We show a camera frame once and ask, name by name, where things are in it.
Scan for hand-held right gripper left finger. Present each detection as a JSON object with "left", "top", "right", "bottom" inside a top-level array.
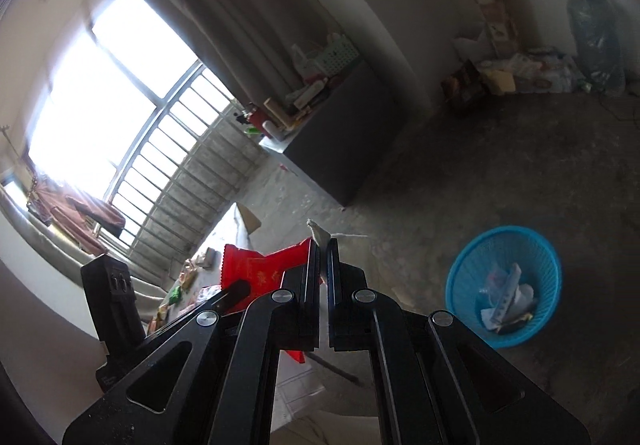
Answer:
[{"left": 62, "top": 240, "right": 322, "bottom": 445}]

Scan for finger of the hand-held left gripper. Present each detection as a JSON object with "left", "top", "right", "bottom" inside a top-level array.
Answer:
[{"left": 199, "top": 280, "right": 251, "bottom": 316}]

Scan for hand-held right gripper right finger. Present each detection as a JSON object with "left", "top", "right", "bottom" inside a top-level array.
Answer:
[{"left": 325, "top": 237, "right": 592, "bottom": 445}]

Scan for red snack packet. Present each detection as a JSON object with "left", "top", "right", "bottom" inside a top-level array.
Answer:
[{"left": 219, "top": 237, "right": 314, "bottom": 365}]

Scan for beige paper scrap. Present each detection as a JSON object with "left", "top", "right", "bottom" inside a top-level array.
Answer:
[{"left": 305, "top": 218, "right": 332, "bottom": 249}]

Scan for blue plastic wastebasket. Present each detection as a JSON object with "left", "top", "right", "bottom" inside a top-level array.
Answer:
[{"left": 444, "top": 225, "right": 564, "bottom": 350}]

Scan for floral plastic bag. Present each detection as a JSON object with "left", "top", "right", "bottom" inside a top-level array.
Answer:
[{"left": 479, "top": 262, "right": 525, "bottom": 326}]

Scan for hanging clothes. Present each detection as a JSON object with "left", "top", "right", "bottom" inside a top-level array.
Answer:
[{"left": 26, "top": 174, "right": 127, "bottom": 252}]

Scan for metal window railing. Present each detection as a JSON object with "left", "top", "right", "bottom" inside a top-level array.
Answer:
[{"left": 104, "top": 59, "right": 272, "bottom": 267}]

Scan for grey cabinet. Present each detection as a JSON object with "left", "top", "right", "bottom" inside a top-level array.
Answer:
[{"left": 259, "top": 59, "right": 402, "bottom": 206}]

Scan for white plastic bag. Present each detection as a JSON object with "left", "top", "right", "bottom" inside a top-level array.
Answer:
[{"left": 290, "top": 44, "right": 321, "bottom": 82}]

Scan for pale green plastic basket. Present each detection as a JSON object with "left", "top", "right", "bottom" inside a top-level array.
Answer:
[{"left": 319, "top": 34, "right": 361, "bottom": 76}]

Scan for pile of packets and bags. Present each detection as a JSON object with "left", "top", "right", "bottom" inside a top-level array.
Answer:
[{"left": 440, "top": 37, "right": 577, "bottom": 116}]

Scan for blue water jug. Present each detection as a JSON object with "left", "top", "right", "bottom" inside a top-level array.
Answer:
[{"left": 565, "top": 0, "right": 627, "bottom": 92}]

